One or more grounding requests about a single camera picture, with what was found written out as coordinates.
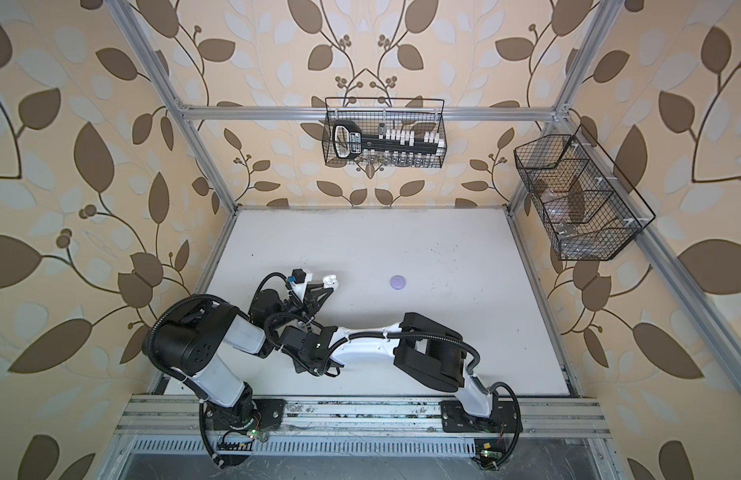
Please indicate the black wire basket right wall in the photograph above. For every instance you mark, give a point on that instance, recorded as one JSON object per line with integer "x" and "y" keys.
{"x": 588, "y": 207}

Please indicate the black wire basket wall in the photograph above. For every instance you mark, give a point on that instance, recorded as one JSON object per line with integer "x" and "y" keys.
{"x": 588, "y": 207}
{"x": 419, "y": 113}

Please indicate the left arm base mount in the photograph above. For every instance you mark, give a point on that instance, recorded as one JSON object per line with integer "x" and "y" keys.
{"x": 227, "y": 433}

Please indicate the black tool with white bits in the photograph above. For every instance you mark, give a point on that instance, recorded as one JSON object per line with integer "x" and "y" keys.
{"x": 383, "y": 142}

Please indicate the white round charging case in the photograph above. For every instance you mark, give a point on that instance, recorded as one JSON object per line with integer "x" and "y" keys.
{"x": 330, "y": 281}

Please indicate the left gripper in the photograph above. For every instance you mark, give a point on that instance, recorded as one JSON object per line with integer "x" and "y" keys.
{"x": 309, "y": 304}

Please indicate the black wire basket back wall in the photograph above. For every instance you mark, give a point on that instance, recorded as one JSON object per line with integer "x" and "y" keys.
{"x": 419, "y": 113}

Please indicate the purple round charging case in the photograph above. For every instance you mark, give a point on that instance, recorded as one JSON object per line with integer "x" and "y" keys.
{"x": 397, "y": 282}

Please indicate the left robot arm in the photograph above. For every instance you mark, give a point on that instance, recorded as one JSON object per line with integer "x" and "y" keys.
{"x": 185, "y": 340}

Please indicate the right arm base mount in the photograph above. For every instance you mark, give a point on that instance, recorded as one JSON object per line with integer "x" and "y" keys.
{"x": 504, "y": 424}

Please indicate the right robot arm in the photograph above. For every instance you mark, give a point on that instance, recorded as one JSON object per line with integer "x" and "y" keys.
{"x": 430, "y": 353}

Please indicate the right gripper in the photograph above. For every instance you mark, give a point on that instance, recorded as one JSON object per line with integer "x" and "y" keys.
{"x": 300, "y": 365}

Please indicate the aluminium rail front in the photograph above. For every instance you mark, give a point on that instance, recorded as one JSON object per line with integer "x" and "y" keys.
{"x": 362, "y": 418}

